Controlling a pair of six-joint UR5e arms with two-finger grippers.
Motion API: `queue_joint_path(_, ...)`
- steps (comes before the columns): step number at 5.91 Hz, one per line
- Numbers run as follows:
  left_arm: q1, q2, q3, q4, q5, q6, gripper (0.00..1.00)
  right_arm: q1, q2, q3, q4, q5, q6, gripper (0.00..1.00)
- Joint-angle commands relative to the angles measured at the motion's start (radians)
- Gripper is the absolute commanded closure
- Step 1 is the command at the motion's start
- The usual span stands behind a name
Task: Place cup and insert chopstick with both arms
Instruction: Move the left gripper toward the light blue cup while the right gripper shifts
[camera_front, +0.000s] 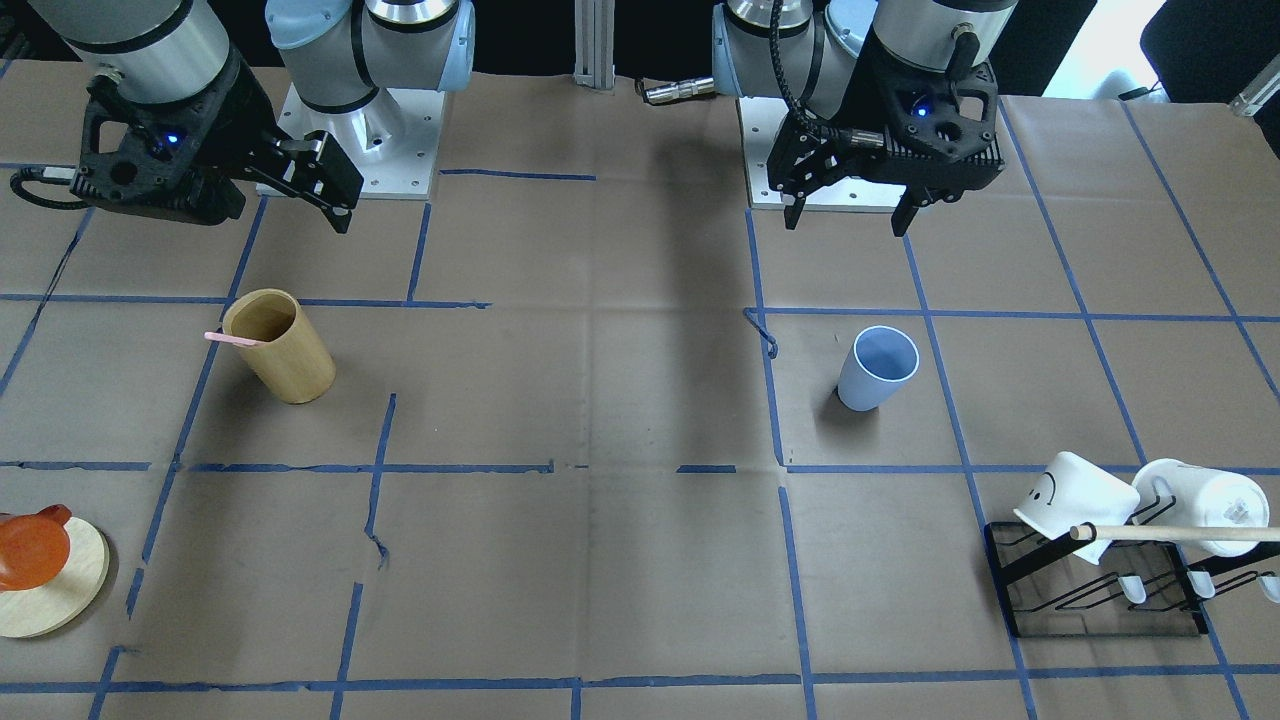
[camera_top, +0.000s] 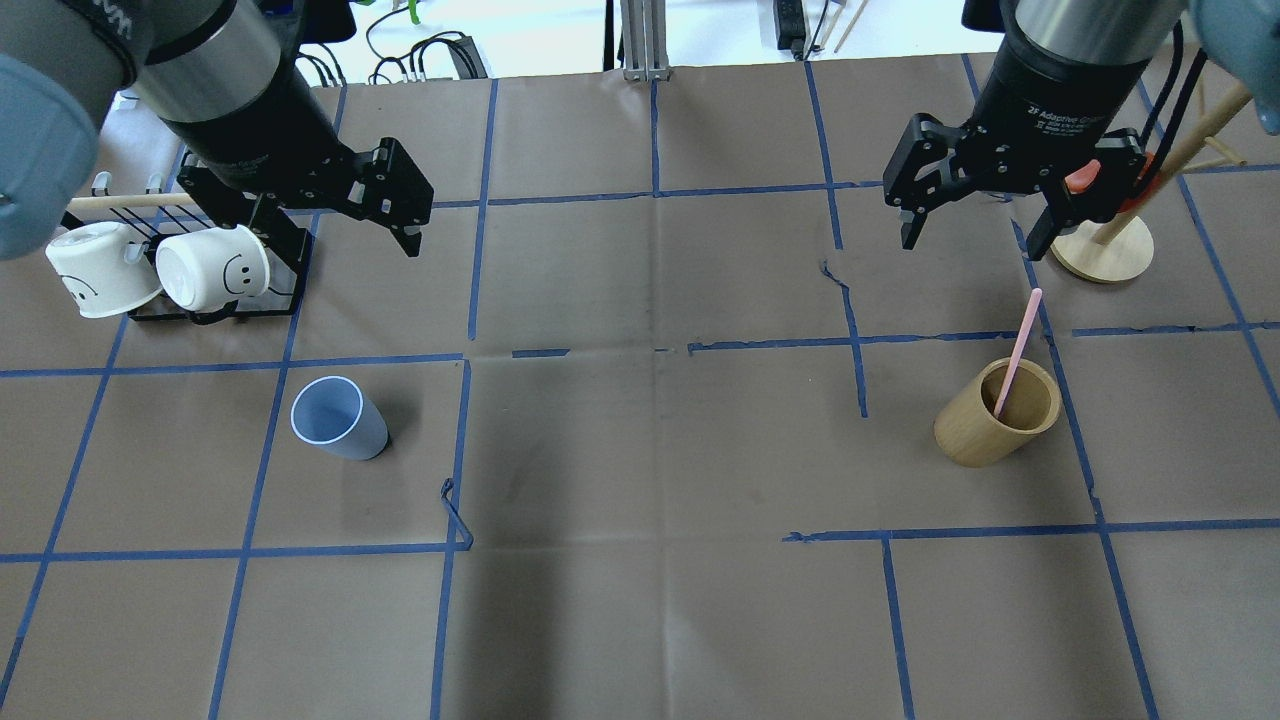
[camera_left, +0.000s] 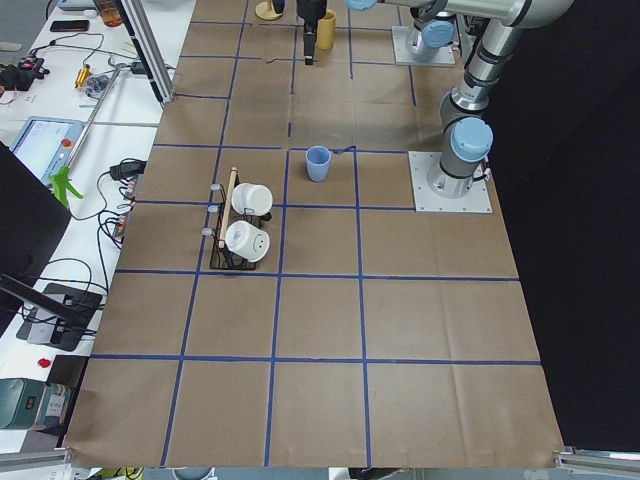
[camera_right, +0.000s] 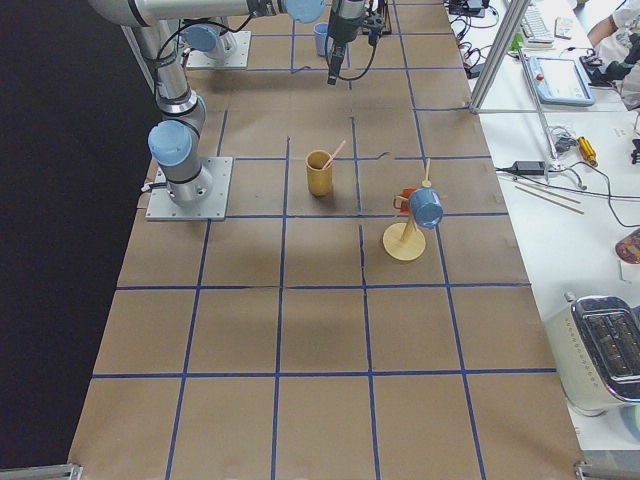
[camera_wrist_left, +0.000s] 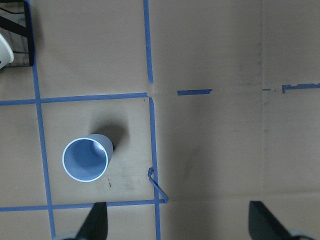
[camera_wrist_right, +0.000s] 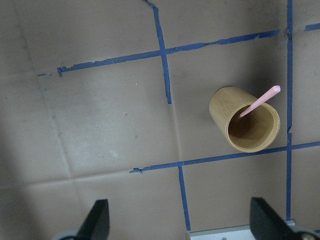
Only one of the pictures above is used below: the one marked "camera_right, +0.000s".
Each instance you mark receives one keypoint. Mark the yellow handled tool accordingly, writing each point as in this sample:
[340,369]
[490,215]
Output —
[587,151]

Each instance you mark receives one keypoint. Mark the blue hanging mug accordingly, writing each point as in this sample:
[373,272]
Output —
[426,208]

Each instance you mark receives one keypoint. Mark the bamboo chopstick holder cup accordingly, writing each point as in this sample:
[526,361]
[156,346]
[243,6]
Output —
[319,177]

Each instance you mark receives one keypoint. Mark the light blue plastic cup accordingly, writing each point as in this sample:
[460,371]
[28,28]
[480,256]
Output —
[322,40]

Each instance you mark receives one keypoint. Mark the wooden chopstick on desk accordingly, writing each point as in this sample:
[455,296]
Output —
[541,191]
[549,200]

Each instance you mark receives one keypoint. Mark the wooden mug tree stand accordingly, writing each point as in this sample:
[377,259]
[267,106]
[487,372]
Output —
[404,241]

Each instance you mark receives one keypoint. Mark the orange hanging mug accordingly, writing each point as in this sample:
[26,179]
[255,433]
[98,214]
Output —
[401,201]

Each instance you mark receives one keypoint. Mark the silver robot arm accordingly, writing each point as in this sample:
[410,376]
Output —
[215,42]
[156,27]

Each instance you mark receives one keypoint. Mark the black power adapter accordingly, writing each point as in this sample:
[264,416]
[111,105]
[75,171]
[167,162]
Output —
[529,168]

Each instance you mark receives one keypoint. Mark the silver toaster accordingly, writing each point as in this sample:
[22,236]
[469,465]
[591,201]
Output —
[595,344]

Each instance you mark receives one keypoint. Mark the teach pendant tablet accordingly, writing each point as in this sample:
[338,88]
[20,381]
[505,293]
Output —
[559,81]

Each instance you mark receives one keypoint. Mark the white keyboard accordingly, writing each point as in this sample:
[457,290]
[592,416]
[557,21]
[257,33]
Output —
[534,28]

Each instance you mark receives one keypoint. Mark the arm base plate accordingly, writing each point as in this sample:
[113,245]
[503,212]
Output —
[238,60]
[205,197]

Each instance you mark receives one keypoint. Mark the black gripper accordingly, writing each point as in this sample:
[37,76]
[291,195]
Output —
[343,26]

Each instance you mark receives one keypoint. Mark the aluminium frame post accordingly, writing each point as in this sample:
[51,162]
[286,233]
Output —
[504,37]

